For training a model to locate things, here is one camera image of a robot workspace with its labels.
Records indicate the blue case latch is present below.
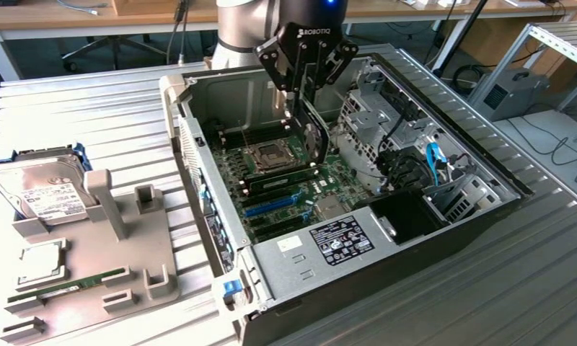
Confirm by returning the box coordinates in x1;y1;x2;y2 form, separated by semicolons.
220;280;243;298

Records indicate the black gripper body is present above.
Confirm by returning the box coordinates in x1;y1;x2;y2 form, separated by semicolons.
274;0;350;45

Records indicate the black office chair base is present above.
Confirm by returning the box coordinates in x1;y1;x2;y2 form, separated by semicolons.
60;34;171;72

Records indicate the grey chipset heatsink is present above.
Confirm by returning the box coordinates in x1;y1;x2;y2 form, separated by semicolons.
315;197;354;221

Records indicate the wooden desk white frame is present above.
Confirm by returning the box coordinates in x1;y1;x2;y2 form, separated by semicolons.
0;0;223;82
344;0;577;35

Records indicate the coiled black cable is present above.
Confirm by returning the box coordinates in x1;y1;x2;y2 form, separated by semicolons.
451;63;486;90

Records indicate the silver CPU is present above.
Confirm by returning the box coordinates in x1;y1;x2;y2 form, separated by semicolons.
18;246;63;285

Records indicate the dark RAM stick with label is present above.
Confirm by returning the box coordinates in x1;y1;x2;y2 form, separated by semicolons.
247;172;320;192

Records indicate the green RAM stick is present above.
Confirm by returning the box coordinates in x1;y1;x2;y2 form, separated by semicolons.
7;266;127;303

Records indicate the black stand pole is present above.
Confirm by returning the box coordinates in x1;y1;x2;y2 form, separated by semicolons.
431;0;488;79

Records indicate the grey power supply unit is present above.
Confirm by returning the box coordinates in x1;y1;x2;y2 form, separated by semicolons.
248;207;396;302

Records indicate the open black PC case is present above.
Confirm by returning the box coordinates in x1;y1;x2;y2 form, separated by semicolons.
159;52;535;346

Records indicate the grey parts rack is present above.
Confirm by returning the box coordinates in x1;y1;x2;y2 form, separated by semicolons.
0;168;182;343

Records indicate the blue wire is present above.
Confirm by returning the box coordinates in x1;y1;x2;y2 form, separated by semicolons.
426;141;448;188

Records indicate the graphics card with metal bracket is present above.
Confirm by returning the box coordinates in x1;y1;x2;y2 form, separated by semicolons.
271;63;332;165

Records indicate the green motherboard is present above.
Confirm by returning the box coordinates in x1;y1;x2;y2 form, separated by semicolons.
210;120;382;244

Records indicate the blue disk caddy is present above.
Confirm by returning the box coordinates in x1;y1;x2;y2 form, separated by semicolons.
0;141;95;221

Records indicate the aluminium frame table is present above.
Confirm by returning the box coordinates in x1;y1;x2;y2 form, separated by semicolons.
466;19;577;112

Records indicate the wooden box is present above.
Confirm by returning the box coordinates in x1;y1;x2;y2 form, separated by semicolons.
112;0;180;17

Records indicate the silver disk bay cage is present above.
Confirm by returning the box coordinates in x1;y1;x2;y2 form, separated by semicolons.
339;88;418;188

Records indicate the CPU socket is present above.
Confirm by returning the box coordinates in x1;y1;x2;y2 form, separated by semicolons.
243;139;299;174

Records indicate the silver hard disk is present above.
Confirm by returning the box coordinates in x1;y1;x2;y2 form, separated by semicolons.
0;155;91;227

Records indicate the grey control box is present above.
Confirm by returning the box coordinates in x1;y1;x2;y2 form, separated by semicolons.
483;67;554;123

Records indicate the blue expansion slot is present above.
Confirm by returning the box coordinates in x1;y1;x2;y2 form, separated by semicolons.
243;192;303;218

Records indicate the black wire bundle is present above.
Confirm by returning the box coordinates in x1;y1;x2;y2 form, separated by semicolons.
379;148;432;192

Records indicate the grey network cable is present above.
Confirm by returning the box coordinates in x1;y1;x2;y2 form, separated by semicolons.
58;0;110;16

